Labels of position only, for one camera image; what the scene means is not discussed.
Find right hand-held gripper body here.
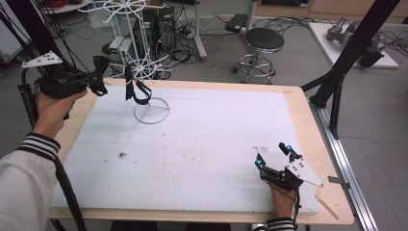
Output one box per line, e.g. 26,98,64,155
260,153,325,192

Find white floor board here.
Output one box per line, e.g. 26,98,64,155
307,21,400,69

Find grey table leg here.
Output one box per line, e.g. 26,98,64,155
191,0,208,63
244,0,258,33

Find person's right hand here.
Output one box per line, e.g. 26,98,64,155
268,183,298,219

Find black floor cables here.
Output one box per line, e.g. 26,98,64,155
251,15,323,37

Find person's left hand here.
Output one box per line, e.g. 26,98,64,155
33,89,89,140

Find hand-held gripper cable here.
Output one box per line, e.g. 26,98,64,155
292,187,303,227
17,66,88,231

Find black computer tower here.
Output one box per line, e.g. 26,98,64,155
132,5,177,60

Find black flat box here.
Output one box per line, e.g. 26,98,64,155
224,13,249,34

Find metal table bracket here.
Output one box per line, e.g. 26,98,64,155
327,175,351,190

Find white power supply box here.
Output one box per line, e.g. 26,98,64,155
107,36,134,64

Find white wire display rack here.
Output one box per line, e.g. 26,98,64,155
77,0,171,125

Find black metal frame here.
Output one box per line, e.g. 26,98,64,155
0,0,92,97
300,0,402,140

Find aluminium rail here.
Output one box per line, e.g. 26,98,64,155
308,98,380,231

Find thin wooden stick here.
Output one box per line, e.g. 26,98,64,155
314,194,341,221

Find right hand-held gripper cable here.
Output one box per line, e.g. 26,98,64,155
292,187,303,227

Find black bow tie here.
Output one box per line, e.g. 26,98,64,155
92,55,112,97
123,64,153,106

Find grey robot part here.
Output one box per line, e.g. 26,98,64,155
326,17,388,68

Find black round stool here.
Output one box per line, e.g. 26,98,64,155
231,27,286,86

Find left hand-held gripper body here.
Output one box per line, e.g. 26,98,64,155
21,50,96,99

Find white foam mat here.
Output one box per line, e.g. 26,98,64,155
50,85,320,215

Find left hand-held gripper cable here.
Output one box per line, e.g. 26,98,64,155
17,66,88,231

